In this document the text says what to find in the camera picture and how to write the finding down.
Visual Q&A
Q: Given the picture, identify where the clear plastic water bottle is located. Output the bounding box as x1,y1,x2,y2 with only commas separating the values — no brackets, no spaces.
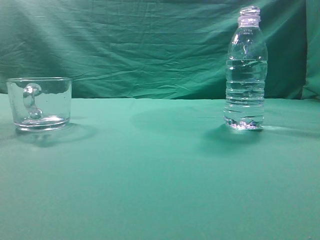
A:
223,5,268,131

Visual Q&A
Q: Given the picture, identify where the green table cloth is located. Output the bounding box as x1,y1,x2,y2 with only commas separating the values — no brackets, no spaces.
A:
0,94,320,240

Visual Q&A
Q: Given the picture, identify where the green backdrop cloth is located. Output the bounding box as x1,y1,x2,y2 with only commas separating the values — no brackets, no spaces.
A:
0,0,320,100

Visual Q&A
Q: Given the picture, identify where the clear glass mug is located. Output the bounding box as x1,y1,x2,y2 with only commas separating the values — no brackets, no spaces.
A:
6,77,72,132

